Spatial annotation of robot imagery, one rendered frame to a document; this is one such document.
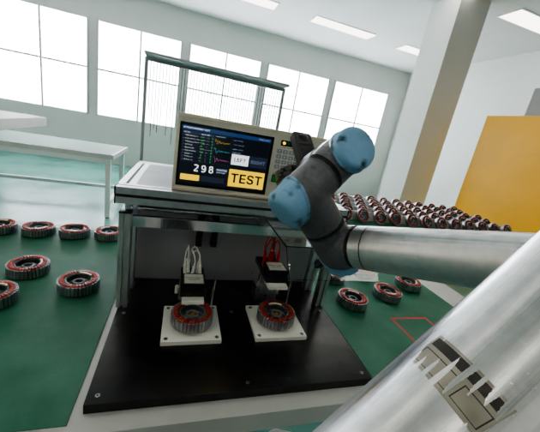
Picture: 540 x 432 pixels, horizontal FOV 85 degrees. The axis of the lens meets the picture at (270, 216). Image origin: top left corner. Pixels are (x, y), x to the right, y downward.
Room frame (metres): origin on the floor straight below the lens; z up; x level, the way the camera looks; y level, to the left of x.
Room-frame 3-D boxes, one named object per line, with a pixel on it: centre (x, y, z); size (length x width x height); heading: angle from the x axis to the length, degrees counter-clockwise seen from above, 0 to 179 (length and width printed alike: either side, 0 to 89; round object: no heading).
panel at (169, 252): (0.96, 0.12, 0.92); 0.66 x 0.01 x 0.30; 108
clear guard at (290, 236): (0.79, -0.13, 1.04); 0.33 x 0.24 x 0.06; 18
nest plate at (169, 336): (0.68, 0.16, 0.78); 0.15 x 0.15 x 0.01; 18
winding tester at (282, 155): (1.03, 0.13, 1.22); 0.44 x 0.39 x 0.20; 108
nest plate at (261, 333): (0.76, -0.07, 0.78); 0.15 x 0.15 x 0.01; 18
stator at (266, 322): (0.76, -0.07, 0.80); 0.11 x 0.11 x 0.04
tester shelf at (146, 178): (1.02, 0.14, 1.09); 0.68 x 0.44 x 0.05; 108
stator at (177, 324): (0.68, 0.16, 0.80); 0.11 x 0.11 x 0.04
